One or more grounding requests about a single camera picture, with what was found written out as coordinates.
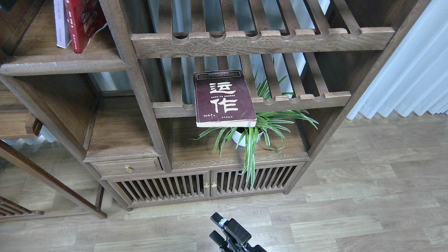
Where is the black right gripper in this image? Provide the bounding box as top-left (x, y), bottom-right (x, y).
top-left (209, 212), bottom-right (267, 252)

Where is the dark maroon book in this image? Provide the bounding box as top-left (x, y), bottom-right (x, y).
top-left (194, 70), bottom-right (257, 127)

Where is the white paperback book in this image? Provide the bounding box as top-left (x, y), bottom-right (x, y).
top-left (53, 0), bottom-right (71, 48)

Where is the red paperback book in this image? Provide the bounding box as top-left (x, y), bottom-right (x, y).
top-left (64, 0), bottom-right (107, 53)

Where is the white plant pot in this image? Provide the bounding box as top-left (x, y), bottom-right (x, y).
top-left (232, 127), bottom-right (264, 149)

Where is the green spider plant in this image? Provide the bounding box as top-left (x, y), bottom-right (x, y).
top-left (193, 70), bottom-right (318, 186)

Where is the brass drawer knob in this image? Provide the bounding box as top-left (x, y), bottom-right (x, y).
top-left (125, 165), bottom-right (133, 173)

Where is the dark wooden bookshelf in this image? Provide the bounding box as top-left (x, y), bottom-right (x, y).
top-left (1, 0), bottom-right (430, 210)

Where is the white pleated curtain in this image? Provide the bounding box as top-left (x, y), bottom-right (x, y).
top-left (347, 0), bottom-right (448, 120)

